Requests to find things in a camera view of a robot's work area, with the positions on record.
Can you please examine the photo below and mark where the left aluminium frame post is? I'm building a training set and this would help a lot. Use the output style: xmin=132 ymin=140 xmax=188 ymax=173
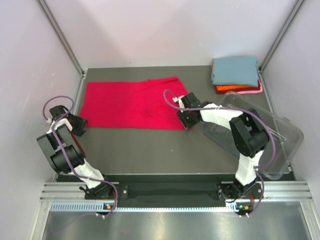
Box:
xmin=36 ymin=0 xmax=85 ymax=77

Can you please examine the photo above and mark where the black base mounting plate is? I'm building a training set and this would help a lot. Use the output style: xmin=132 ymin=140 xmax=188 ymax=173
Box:
xmin=79 ymin=179 xmax=257 ymax=205

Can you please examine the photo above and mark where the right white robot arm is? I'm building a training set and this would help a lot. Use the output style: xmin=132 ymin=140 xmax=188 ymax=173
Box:
xmin=172 ymin=92 xmax=270 ymax=198

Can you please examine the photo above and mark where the right aluminium frame post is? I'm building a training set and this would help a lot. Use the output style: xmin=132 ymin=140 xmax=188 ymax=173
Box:
xmin=258 ymin=0 xmax=307 ymax=73

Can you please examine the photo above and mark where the clear plastic bin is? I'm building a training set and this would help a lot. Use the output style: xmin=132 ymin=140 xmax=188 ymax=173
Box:
xmin=202 ymin=92 xmax=304 ymax=180

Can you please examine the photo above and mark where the slotted grey cable duct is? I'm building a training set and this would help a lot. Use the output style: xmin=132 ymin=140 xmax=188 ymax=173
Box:
xmin=50 ymin=201 xmax=250 ymax=213

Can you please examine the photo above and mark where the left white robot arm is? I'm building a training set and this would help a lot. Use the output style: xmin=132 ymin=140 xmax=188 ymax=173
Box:
xmin=36 ymin=105 xmax=116 ymax=200

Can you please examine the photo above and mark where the aluminium frame post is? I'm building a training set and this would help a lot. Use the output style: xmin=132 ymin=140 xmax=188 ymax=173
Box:
xmin=258 ymin=0 xmax=307 ymax=73
xmin=36 ymin=0 xmax=85 ymax=77

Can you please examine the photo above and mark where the folded pink t shirt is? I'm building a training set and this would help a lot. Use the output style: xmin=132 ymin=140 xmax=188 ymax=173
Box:
xmin=237 ymin=79 xmax=264 ymax=95

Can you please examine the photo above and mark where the folded dark red t shirt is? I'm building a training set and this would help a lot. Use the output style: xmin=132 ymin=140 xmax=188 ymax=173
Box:
xmin=215 ymin=86 xmax=264 ymax=94

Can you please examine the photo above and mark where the folded blue t shirt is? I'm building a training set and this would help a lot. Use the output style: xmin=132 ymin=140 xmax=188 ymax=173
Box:
xmin=211 ymin=56 xmax=259 ymax=87

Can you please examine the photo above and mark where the folded orange t shirt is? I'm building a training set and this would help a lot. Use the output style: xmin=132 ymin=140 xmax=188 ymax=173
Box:
xmin=215 ymin=85 xmax=251 ymax=92

